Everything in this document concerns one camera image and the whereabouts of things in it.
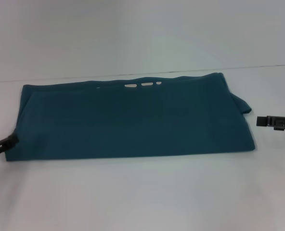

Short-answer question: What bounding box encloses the teal blue shirt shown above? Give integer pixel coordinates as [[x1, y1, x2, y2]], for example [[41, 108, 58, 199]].
[[5, 72, 256, 162]]

